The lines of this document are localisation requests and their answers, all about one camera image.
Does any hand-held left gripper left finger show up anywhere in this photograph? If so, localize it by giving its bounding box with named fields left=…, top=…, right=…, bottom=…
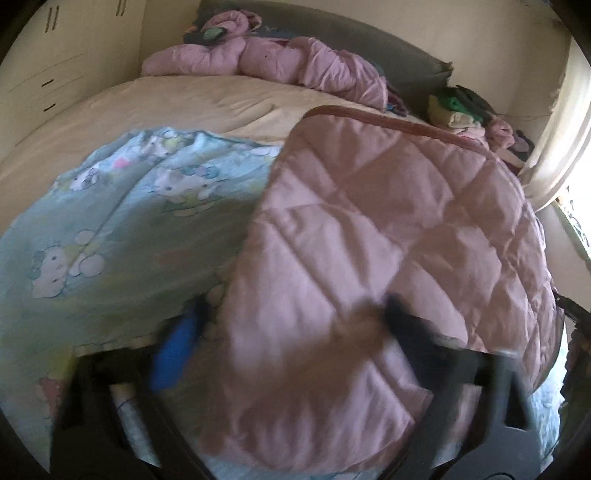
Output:
left=51, top=295, right=218, bottom=480

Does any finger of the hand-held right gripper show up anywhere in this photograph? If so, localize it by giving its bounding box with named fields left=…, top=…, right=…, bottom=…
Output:
left=553, top=288, right=591, bottom=326

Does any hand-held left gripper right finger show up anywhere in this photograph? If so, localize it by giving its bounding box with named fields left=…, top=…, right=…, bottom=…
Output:
left=385, top=293, right=546, bottom=480

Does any pink quilted blanket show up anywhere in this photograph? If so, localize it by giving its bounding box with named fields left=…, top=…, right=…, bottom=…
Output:
left=198, top=105, right=561, bottom=476

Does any pile of folded clothes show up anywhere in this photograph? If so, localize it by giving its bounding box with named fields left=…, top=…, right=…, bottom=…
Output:
left=427, top=84, right=536, bottom=164

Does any bright window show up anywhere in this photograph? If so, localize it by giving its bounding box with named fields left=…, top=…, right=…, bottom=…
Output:
left=556, top=185, right=591, bottom=264

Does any light blue printed blanket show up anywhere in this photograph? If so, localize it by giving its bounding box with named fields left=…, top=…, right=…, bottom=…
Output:
left=0, top=128, right=561, bottom=480

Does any cream curtain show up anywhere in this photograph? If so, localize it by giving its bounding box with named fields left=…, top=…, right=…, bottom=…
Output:
left=519, top=37, right=591, bottom=208

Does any striped dark cloth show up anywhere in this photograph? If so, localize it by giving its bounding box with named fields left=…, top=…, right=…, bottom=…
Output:
left=385, top=88, right=413, bottom=116

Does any cream bed sheet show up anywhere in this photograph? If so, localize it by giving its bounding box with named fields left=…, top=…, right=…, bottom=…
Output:
left=0, top=74, right=430, bottom=213

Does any grey padded headboard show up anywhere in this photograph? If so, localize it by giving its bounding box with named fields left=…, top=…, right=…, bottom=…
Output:
left=196, top=0, right=451, bottom=109

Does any crumpled pink duvet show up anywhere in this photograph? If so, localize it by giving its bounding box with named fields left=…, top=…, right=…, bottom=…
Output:
left=141, top=11, right=389, bottom=112

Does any cream wardrobe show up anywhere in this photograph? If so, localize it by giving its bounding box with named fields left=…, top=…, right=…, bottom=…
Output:
left=0, top=0, right=153, bottom=144

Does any small dark green object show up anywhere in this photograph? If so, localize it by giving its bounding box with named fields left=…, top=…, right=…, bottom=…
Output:
left=185, top=25, right=232, bottom=47

